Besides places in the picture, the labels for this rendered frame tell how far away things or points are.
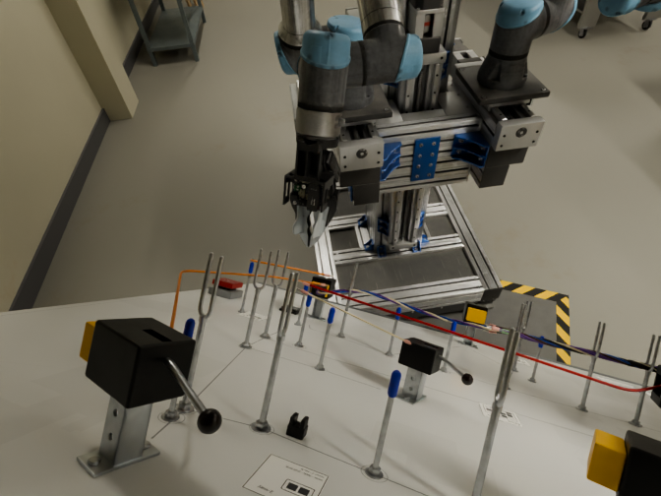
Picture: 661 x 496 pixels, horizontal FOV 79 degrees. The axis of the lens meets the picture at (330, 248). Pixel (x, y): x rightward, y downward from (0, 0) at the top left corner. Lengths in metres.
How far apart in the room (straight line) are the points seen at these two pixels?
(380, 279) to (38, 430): 1.76
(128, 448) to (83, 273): 2.52
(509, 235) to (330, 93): 2.08
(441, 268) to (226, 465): 1.83
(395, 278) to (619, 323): 1.12
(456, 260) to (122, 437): 1.93
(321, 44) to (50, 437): 0.55
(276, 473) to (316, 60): 0.53
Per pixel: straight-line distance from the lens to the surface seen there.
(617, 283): 2.62
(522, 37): 1.42
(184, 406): 0.40
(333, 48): 0.65
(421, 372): 0.54
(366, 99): 1.31
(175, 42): 4.91
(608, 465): 0.35
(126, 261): 2.74
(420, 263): 2.09
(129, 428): 0.32
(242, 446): 0.37
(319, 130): 0.66
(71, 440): 0.36
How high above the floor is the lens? 1.82
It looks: 49 degrees down
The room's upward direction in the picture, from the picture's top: 5 degrees counter-clockwise
